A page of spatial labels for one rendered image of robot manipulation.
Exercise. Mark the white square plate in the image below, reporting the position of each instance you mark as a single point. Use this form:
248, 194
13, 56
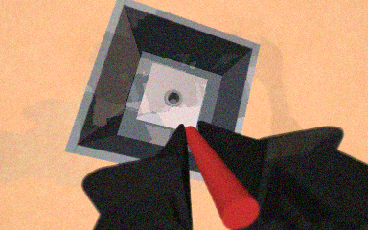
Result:
164, 84

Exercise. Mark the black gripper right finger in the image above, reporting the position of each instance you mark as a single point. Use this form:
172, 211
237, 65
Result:
251, 160

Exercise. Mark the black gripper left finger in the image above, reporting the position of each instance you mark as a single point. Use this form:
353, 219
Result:
165, 173

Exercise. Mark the red peg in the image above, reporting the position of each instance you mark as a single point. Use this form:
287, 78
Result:
236, 207

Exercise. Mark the open grey box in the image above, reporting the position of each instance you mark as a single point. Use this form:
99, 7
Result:
138, 35

